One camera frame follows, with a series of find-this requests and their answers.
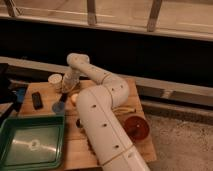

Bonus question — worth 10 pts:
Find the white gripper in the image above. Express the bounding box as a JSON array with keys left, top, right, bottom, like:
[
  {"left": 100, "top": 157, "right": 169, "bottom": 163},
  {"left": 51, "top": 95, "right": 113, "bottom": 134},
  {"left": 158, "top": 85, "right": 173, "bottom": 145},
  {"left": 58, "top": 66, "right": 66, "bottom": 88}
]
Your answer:
[{"left": 62, "top": 74, "right": 79, "bottom": 93}]

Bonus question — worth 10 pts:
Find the dark handled brush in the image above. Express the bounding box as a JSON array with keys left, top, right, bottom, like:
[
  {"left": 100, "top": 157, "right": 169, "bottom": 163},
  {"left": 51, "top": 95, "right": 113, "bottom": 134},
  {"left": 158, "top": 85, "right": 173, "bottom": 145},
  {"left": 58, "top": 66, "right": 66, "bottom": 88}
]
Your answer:
[{"left": 59, "top": 93, "right": 68, "bottom": 103}]

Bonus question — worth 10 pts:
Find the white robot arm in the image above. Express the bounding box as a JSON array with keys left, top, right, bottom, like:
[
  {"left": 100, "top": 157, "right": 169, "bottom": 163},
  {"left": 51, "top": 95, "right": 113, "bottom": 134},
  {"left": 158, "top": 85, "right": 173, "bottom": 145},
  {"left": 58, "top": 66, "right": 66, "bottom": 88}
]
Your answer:
[{"left": 62, "top": 53, "right": 150, "bottom": 171}]

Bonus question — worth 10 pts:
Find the white paper cup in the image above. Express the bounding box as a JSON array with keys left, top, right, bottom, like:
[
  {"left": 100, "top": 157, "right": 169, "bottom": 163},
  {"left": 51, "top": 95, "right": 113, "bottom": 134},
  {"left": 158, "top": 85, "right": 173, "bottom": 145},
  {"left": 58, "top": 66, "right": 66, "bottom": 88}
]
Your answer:
[{"left": 48, "top": 74, "right": 62, "bottom": 93}]

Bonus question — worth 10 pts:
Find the blue round lid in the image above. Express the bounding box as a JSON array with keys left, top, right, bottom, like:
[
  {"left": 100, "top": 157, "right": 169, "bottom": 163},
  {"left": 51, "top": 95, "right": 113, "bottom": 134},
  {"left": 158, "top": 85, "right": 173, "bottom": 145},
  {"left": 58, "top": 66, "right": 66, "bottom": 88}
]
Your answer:
[{"left": 52, "top": 101, "right": 65, "bottom": 114}]

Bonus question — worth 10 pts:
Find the wooden table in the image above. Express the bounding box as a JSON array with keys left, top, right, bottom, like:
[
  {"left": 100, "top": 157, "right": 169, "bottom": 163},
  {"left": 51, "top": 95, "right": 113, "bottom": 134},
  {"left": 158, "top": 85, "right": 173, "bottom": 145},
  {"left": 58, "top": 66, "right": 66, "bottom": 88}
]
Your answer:
[{"left": 18, "top": 77, "right": 158, "bottom": 171}]

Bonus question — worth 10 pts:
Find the yellow banana peel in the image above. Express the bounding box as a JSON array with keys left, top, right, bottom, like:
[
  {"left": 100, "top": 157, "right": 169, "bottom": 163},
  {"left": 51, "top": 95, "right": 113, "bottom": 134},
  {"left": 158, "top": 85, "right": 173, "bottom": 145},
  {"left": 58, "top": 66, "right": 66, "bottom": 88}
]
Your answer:
[{"left": 113, "top": 107, "right": 136, "bottom": 115}]

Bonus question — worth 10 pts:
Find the dark chair at left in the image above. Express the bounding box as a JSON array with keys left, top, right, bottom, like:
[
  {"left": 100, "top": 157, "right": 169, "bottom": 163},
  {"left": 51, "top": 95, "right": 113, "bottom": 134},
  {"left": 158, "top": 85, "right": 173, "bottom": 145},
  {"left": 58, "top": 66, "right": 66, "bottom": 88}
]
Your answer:
[{"left": 0, "top": 63, "right": 22, "bottom": 125}]

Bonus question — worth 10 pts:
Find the green plastic tray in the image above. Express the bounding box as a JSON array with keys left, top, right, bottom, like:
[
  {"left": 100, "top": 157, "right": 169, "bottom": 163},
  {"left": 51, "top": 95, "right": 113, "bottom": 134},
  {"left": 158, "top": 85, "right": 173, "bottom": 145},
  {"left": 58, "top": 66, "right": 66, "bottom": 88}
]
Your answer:
[{"left": 0, "top": 115, "right": 65, "bottom": 171}]

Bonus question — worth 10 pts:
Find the orange bowl with spoon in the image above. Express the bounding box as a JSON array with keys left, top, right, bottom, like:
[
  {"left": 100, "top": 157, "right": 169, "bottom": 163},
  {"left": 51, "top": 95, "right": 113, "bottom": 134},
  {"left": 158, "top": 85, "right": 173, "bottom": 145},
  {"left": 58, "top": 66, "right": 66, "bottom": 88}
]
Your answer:
[{"left": 124, "top": 116, "right": 150, "bottom": 141}]

